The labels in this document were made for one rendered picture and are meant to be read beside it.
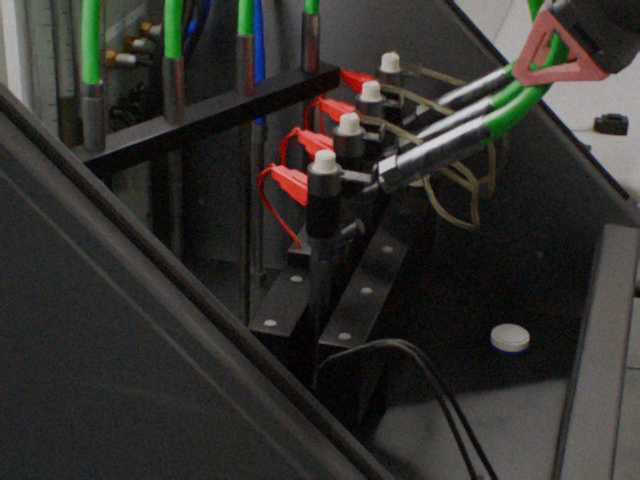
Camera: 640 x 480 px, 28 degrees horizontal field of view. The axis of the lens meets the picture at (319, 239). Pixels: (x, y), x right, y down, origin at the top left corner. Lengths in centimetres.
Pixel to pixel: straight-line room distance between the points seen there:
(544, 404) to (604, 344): 14
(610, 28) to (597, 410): 33
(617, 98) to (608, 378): 57
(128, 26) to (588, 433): 62
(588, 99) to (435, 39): 33
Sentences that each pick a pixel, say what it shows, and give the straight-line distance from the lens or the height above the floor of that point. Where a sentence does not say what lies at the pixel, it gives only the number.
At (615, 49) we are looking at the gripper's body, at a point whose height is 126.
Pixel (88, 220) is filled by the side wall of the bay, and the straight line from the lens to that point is 70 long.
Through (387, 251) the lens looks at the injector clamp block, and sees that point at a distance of 119.
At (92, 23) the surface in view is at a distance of 105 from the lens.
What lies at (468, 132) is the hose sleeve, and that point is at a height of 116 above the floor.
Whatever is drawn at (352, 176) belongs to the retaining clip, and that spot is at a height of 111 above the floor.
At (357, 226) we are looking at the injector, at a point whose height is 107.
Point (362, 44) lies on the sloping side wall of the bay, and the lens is 133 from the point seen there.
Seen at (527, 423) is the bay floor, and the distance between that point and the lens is 124.
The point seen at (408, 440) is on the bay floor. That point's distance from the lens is 120.
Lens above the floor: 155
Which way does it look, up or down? 28 degrees down
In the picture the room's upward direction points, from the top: 2 degrees clockwise
